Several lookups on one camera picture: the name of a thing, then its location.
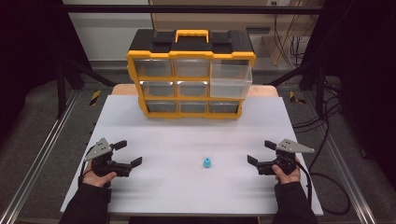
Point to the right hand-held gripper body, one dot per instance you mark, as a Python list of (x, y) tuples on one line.
[(294, 146)]

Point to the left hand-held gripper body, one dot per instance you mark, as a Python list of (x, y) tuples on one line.
[(101, 149)]

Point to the small blue plastic part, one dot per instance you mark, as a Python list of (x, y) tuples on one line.
[(207, 162)]

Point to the clear plastic drawer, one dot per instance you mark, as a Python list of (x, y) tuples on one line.
[(230, 84)]

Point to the person's left hand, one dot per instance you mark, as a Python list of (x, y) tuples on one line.
[(96, 179)]

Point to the person's right hand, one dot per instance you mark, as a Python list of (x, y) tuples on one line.
[(288, 178)]

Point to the yellow black striped tape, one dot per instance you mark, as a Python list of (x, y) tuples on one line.
[(294, 97), (95, 97)]

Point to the black metal stand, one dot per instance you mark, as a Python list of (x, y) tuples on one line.
[(62, 90), (319, 87)]

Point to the set of closed clear drawers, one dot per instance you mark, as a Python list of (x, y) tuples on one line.
[(155, 67)]

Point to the black curtain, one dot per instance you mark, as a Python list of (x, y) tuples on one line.
[(361, 62), (31, 46)]

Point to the yellow black drawer organizer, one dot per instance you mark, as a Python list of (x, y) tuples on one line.
[(190, 46)]

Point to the black overhead bar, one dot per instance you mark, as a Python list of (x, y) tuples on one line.
[(186, 9)]

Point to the aluminium frame rail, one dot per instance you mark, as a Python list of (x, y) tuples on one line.
[(351, 186), (34, 155)]

